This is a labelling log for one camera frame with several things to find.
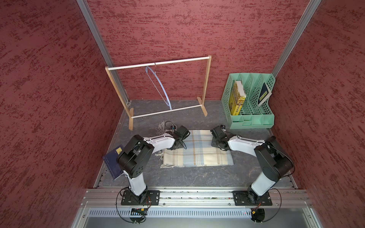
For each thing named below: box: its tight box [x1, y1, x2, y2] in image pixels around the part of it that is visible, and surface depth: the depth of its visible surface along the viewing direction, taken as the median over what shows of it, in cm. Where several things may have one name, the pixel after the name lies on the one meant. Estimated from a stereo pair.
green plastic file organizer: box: [221, 73, 276, 130], surface depth 105 cm
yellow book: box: [229, 80, 247, 116], surface depth 96 cm
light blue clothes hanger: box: [145, 62, 173, 111], surface depth 83 cm
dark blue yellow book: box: [258, 82, 272, 107], surface depth 108 cm
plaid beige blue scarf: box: [154, 130, 235, 169], surface depth 89 cm
